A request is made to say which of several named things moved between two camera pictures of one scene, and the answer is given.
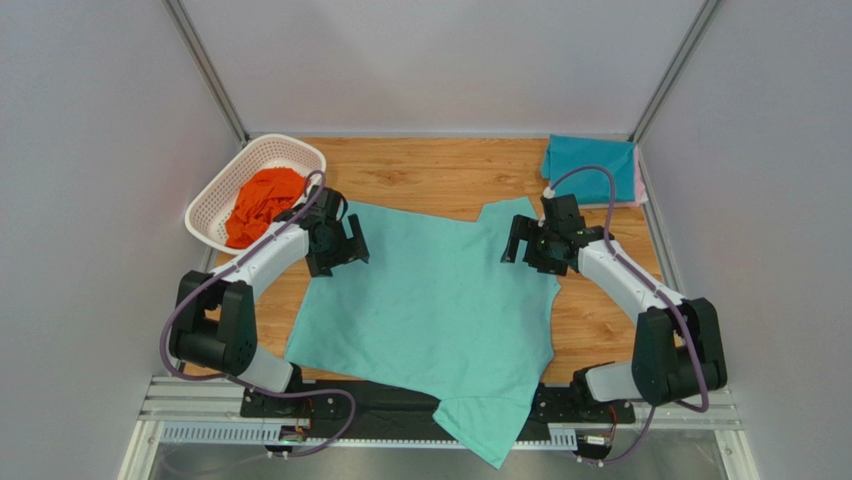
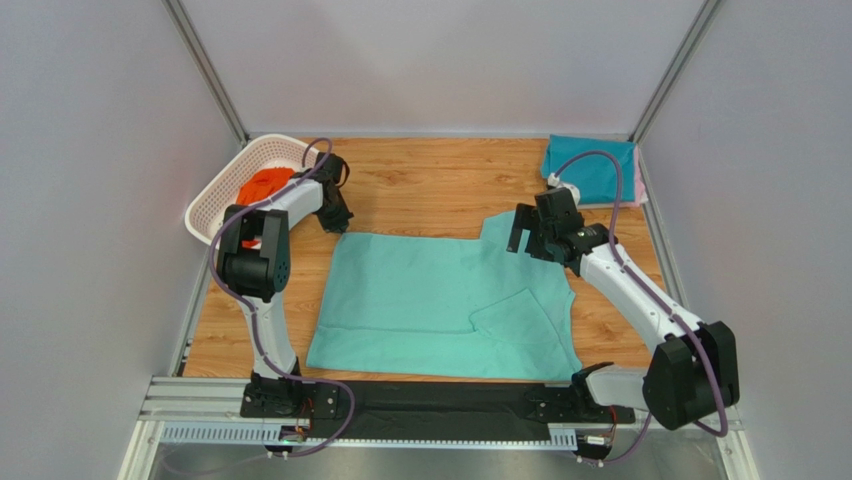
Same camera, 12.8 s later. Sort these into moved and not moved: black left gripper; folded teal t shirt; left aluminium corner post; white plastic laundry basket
Moved: black left gripper
Not moved: folded teal t shirt; left aluminium corner post; white plastic laundry basket
